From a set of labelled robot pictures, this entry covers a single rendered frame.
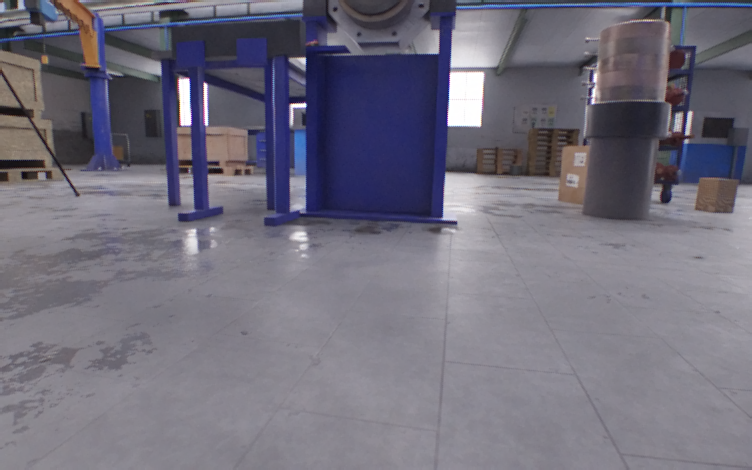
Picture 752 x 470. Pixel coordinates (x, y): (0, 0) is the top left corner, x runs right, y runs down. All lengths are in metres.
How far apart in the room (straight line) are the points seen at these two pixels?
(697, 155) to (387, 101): 11.98
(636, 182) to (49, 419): 2.58
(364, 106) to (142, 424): 1.85
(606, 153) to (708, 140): 11.22
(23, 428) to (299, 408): 0.29
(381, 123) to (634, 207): 1.51
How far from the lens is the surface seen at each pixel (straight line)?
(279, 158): 1.85
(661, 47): 2.74
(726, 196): 3.76
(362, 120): 2.14
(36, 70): 5.92
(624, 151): 2.60
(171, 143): 2.59
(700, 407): 0.65
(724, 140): 13.99
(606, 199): 2.62
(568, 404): 0.57
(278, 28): 1.92
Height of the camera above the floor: 0.29
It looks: 11 degrees down
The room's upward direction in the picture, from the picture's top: 1 degrees clockwise
